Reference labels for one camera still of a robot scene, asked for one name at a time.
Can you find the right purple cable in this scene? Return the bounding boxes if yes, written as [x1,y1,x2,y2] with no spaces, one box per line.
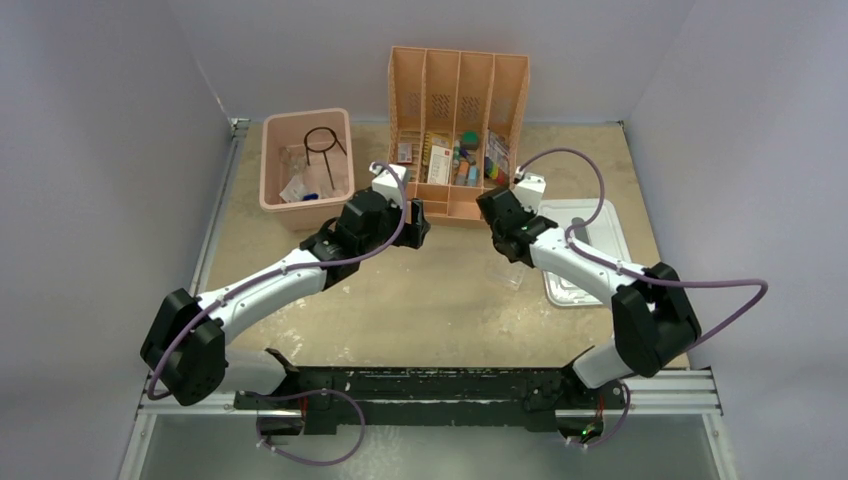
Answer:
[516,146,770,452]

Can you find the small glass beaker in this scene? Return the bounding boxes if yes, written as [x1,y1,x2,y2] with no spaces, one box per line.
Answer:
[278,146,309,176]

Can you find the clear test tube rack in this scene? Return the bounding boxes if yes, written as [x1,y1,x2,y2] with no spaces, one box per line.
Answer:
[486,261,528,291]

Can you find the purple cable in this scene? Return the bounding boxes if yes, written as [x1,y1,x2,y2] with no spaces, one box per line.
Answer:
[145,160,411,465]
[516,146,770,452]

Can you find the white plastic packet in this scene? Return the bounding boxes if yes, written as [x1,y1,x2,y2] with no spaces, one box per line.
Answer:
[279,174,314,203]

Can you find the white plastic lid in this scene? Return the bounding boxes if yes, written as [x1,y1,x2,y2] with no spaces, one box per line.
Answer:
[536,197,631,308]

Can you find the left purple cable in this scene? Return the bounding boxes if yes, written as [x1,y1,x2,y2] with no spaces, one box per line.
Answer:
[145,160,411,465]

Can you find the pink plastic bin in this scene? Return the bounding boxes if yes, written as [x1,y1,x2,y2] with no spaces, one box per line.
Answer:
[259,108,355,231]

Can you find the white paper box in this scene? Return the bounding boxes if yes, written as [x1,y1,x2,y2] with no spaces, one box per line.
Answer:
[427,145,453,185]

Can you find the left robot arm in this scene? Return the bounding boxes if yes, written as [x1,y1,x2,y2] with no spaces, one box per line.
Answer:
[140,188,430,406]

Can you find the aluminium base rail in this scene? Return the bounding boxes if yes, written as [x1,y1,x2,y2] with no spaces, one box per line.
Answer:
[120,367,737,479]

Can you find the pink file organizer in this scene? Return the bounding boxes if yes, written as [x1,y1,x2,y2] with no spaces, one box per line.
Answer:
[388,46,531,228]

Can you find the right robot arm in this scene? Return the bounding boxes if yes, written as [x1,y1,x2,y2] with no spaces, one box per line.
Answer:
[476,187,702,407]

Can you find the blue eraser block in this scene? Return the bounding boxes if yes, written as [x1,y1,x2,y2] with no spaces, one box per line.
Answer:
[466,165,479,187]

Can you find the marker pen pack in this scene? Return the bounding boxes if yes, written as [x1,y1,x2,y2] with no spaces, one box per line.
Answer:
[483,130,510,187]

